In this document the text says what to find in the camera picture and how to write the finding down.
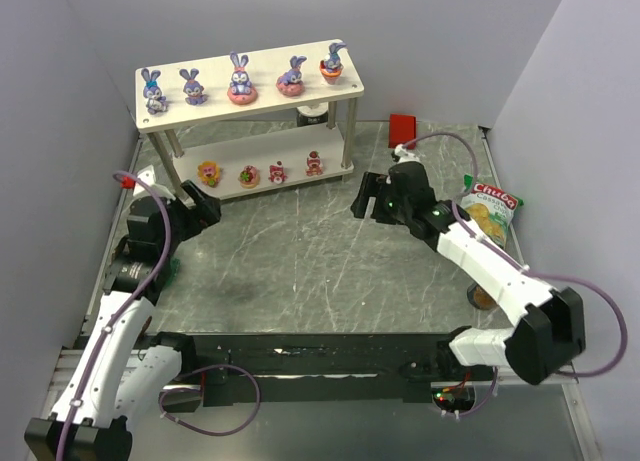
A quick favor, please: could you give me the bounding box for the orange sunflower toy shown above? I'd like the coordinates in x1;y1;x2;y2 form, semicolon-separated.
197;161;222;188

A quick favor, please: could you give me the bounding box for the pink strawberry bear toy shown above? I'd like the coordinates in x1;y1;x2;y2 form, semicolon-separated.
238;165;261;189

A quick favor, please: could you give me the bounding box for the strawberry cake toy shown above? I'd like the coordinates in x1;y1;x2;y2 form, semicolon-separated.
306;151;323;176

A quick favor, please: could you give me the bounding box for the pink white roll cake toy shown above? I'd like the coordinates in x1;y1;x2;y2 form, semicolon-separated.
269;161;287;185

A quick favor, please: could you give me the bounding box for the small purple bunny toy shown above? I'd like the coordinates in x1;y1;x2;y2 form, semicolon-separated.
141;68;169;115

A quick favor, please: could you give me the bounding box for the purple bunny with red bow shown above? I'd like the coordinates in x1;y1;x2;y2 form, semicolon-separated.
179;68;207;106

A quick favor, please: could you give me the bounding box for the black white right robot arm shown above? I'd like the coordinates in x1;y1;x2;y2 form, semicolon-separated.
351;161;586;385

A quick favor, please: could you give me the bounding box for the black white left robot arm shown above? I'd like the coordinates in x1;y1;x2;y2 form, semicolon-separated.
24;181;221;460

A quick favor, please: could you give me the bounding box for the black jar behind shelf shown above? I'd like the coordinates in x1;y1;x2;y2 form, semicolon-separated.
296;102;328;127

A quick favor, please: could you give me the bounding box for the white two-tier wooden shelf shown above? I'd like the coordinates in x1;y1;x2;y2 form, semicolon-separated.
135;41;364;199

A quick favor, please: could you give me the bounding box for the chocolate donut on green plate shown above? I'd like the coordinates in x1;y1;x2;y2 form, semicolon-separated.
158;256;181;288

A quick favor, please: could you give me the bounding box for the red plastic block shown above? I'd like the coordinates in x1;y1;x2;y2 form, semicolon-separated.
388;113;417;148

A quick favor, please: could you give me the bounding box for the green chips bag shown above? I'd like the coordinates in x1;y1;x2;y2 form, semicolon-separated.
460;174;524;248

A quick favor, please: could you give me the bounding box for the tin can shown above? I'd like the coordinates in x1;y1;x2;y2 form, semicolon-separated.
467;284;497;311

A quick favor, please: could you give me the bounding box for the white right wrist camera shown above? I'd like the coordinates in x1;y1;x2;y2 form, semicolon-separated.
391;144;420;164

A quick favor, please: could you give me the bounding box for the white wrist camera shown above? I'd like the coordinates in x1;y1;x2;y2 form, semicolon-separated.
391;144;420;164
132;165;175;201

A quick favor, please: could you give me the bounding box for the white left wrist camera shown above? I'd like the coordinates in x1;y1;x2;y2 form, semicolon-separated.
132;165;175;201

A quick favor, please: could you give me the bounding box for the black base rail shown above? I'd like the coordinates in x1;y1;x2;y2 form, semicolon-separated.
182;333;493;407

